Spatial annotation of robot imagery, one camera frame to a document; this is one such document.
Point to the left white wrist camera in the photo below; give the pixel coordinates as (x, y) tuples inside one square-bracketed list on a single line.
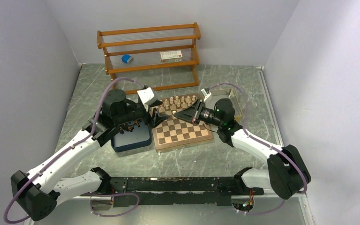
[(147, 96)]

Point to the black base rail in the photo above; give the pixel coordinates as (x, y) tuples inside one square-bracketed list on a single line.
[(219, 191)]

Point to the wooden two-tier shelf rack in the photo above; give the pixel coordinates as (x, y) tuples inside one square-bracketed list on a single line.
[(145, 45)]

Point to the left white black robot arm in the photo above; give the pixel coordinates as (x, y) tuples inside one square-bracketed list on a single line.
[(44, 187)]

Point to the gold metal tin tray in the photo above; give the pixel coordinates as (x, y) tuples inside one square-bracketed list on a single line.
[(225, 93)]

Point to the white red card box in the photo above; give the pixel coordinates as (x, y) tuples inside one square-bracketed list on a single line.
[(171, 56)]

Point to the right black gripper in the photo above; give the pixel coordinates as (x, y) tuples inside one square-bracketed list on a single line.
[(191, 113)]

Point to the blue metal tin tray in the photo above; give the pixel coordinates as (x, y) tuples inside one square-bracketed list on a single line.
[(139, 137)]

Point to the wooden chess board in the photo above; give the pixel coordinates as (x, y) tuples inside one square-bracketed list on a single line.
[(174, 133)]

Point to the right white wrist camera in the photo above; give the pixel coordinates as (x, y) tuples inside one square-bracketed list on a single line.
[(206, 95)]

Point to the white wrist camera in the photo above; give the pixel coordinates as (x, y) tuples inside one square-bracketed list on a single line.
[(147, 96), (206, 95)]

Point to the aluminium frame rail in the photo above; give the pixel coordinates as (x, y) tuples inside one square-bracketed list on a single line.
[(288, 173)]

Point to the light queen chess piece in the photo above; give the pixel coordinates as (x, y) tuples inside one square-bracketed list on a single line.
[(177, 100)]

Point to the dark chess pieces pile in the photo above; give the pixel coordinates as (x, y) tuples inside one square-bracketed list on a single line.
[(127, 127)]

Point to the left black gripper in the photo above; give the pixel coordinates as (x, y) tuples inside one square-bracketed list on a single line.
[(156, 117)]

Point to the blue eraser block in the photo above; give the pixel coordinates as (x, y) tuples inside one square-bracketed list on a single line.
[(127, 59)]

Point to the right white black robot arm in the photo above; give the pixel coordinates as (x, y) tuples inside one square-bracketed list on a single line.
[(235, 135)]

